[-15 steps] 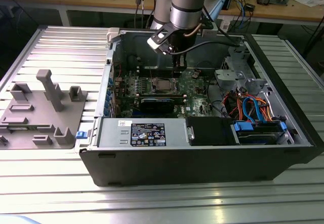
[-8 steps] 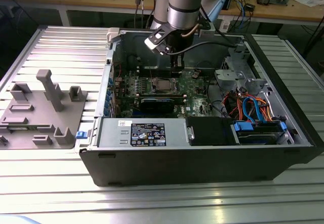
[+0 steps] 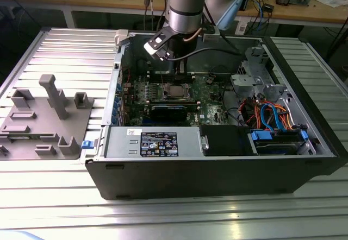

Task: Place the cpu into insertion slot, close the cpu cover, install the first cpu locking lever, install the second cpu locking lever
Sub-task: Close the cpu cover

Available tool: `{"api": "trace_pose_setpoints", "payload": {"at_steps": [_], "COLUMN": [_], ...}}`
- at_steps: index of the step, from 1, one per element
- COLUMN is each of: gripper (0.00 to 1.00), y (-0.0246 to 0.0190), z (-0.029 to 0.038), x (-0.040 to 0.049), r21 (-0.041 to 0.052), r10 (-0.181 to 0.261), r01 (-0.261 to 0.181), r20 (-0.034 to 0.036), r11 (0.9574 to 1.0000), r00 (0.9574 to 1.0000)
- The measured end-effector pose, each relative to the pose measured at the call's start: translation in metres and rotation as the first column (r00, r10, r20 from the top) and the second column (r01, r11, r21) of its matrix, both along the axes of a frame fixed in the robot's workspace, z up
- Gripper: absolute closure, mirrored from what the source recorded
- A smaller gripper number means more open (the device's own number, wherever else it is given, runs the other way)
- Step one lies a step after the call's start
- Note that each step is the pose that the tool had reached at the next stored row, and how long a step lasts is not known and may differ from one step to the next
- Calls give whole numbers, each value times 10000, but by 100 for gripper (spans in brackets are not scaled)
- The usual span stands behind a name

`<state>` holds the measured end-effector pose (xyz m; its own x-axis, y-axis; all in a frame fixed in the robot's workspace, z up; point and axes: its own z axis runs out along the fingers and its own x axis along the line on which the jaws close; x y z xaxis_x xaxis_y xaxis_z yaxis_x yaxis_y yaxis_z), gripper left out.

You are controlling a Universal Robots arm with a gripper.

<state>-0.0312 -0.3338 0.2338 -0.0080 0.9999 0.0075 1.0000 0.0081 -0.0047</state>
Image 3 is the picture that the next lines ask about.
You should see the white paper sheet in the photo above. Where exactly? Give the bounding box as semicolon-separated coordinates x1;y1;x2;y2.
315;0;348;9

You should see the blue cable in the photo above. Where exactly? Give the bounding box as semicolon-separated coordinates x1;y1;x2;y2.
258;2;269;31

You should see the copper braided cable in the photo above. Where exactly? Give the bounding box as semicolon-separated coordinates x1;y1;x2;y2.
182;28;202;45

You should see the silver power supply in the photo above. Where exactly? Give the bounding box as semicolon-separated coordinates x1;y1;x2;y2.
104;125;204;159

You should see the green motherboard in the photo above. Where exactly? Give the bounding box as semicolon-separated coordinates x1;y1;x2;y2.
121;73;232;128

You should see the grey metal drive cage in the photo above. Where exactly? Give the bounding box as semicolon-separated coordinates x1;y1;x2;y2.
230;46;272;99

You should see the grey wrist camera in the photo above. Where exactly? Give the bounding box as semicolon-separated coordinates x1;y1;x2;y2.
202;26;220;43

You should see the grey parts rack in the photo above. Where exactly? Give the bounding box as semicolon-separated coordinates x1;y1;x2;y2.
0;74;95;161

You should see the metal socket cover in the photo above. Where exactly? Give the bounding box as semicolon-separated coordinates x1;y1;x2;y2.
163;84;191;100

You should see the orange wire bundle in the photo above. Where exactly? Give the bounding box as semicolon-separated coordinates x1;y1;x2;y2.
273;103;296;131

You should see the black wire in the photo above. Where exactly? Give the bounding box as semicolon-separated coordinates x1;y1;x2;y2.
221;79;243;128

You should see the white label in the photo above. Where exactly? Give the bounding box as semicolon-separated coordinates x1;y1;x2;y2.
235;17;247;35

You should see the black graphics card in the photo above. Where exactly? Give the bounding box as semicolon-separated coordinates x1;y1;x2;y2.
148;103;189;123

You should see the CPU socket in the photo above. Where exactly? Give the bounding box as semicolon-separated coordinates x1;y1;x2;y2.
162;83;192;100

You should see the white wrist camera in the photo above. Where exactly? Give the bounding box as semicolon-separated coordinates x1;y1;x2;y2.
143;40;170;62

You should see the beige case latch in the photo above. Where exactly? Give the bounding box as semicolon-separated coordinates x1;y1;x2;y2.
114;29;131;47

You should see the pale blue flat wire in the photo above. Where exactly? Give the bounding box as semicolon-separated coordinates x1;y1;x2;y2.
268;101;289;136

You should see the black PC case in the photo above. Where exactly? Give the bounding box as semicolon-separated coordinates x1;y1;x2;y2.
84;29;348;200

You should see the black camera cable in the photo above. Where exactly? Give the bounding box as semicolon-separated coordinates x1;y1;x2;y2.
165;47;241;61

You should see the red wire bundle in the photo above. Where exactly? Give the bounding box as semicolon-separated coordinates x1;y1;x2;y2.
241;100;262;124

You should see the hard disk in blue carrier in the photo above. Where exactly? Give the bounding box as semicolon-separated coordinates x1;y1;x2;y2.
247;129;309;156

